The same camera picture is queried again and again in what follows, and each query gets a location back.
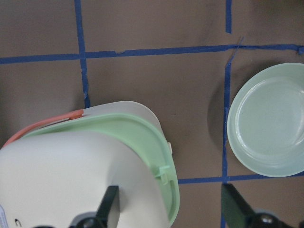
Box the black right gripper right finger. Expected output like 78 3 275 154
221 183 255 228

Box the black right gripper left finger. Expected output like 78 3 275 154
95 186 120 228

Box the green plate near right arm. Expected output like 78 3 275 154
227 63 304 177

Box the white rice cooker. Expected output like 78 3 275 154
0 101 180 228

